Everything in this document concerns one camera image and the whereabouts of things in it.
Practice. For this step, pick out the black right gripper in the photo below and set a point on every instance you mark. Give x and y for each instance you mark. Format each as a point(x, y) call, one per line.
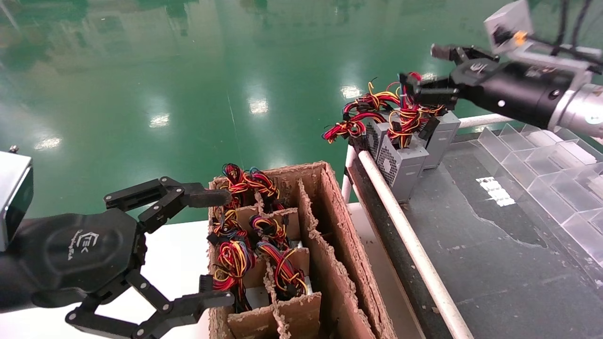
point(513, 92)

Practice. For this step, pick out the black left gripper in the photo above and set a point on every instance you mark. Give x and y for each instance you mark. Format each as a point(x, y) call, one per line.
point(70, 254)

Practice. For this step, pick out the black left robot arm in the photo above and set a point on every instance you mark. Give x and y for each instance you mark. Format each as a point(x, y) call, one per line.
point(12, 287)

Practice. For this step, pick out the white label sticker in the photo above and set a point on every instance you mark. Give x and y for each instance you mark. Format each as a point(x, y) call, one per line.
point(495, 192)

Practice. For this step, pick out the clear acrylic divider tray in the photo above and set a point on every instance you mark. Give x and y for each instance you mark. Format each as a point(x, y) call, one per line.
point(541, 174)

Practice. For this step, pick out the brown cardboard divider box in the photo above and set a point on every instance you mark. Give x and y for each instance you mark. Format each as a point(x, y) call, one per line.
point(330, 226)

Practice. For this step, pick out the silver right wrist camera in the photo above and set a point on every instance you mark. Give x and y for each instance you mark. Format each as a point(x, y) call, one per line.
point(509, 23)

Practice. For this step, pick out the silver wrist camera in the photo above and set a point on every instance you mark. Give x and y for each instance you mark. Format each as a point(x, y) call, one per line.
point(13, 197)
point(509, 23)

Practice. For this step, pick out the white pipe post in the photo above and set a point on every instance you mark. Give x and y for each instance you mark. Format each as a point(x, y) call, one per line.
point(349, 174)

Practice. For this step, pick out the long white pipe rail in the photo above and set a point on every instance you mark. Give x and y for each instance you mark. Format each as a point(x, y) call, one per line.
point(405, 230)

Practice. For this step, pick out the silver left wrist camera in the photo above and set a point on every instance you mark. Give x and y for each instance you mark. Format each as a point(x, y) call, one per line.
point(13, 197)

